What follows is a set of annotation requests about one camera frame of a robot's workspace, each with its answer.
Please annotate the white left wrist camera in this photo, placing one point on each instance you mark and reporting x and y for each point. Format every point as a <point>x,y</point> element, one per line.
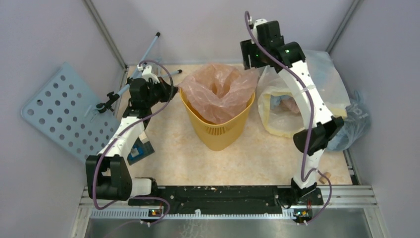
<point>147,74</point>

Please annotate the yellow plastic trash bin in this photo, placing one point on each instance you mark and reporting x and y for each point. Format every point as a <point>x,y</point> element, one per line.
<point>217,136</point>

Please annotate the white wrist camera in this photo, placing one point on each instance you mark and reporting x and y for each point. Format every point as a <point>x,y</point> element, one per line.
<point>147,74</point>
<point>257,22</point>

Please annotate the light blue tripod stand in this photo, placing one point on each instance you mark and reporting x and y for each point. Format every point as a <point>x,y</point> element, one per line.
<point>113,97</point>

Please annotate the blue plastic bag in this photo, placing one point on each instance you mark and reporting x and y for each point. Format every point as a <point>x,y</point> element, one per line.
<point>356,124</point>

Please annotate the light blue perforated board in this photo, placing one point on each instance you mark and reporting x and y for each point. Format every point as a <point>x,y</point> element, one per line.
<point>64,110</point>

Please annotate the pink plastic trash bag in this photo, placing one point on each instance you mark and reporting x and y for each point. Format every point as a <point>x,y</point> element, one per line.
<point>219,92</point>

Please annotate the wooden cylinder block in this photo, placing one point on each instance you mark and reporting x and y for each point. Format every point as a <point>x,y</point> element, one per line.
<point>324,177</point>

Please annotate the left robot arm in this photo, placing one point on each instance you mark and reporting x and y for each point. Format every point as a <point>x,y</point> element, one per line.
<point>107,172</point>

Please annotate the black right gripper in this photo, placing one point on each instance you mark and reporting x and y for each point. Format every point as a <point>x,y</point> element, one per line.
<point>247,47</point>

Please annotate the blue block toy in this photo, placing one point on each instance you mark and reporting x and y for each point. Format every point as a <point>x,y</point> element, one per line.
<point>139,151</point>

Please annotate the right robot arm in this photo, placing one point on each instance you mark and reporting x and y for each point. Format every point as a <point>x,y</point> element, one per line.
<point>320,125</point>

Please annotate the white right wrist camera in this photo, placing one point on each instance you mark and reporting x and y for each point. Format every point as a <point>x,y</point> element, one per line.
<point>257,22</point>

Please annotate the grey corner frame post right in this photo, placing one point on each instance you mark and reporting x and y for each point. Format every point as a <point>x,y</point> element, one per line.
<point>355,4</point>

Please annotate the grey corner frame post left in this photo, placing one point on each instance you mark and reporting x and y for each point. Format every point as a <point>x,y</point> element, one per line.
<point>103,30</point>

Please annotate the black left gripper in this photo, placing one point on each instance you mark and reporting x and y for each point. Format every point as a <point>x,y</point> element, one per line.
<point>167,88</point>

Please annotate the grey corner frame post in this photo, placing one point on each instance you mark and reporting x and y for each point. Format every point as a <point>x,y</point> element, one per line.
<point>103,30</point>
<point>355,4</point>

